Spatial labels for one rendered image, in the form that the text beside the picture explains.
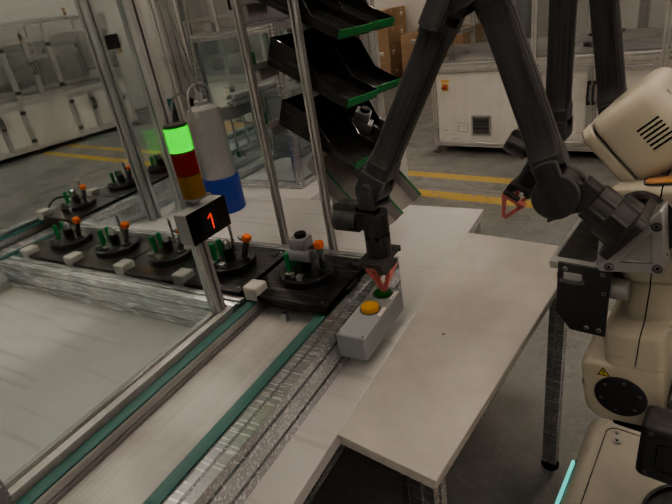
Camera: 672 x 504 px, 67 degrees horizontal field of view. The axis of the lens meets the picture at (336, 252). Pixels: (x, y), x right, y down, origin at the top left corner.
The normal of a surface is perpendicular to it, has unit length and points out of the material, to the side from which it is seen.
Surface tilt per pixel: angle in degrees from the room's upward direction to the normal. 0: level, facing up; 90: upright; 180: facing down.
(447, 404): 0
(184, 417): 0
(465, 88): 90
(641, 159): 90
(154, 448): 0
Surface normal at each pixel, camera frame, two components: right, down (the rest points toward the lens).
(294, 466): -0.14, -0.89
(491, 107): -0.60, 0.43
